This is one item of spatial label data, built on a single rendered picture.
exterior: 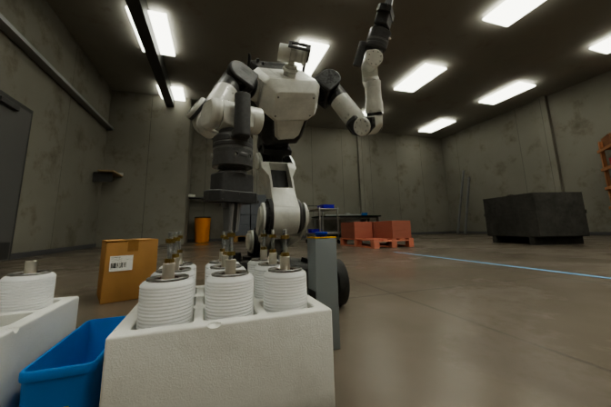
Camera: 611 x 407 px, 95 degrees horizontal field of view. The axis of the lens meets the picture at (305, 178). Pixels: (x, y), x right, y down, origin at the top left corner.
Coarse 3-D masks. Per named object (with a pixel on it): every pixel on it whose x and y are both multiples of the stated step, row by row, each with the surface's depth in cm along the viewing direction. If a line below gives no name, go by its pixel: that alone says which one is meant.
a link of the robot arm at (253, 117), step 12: (240, 96) 59; (228, 108) 61; (240, 108) 58; (252, 108) 64; (228, 120) 60; (240, 120) 58; (252, 120) 63; (264, 120) 65; (228, 132) 60; (240, 132) 58; (252, 132) 66; (216, 144) 60; (240, 144) 60; (252, 144) 63
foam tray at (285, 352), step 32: (128, 320) 52; (192, 320) 59; (224, 320) 51; (256, 320) 52; (288, 320) 53; (320, 320) 56; (128, 352) 44; (160, 352) 46; (192, 352) 47; (224, 352) 49; (256, 352) 51; (288, 352) 52; (320, 352) 54; (128, 384) 44; (160, 384) 45; (192, 384) 46; (224, 384) 48; (256, 384) 50; (288, 384) 51; (320, 384) 53
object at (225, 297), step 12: (240, 276) 56; (252, 276) 58; (216, 288) 54; (228, 288) 54; (240, 288) 54; (252, 288) 58; (216, 300) 53; (228, 300) 53; (240, 300) 54; (252, 300) 57; (216, 312) 53; (228, 312) 53; (240, 312) 54; (252, 312) 57
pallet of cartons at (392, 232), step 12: (348, 228) 511; (360, 228) 495; (372, 228) 510; (384, 228) 477; (396, 228) 458; (408, 228) 465; (360, 240) 486; (372, 240) 439; (384, 240) 441; (396, 240) 449; (408, 240) 457
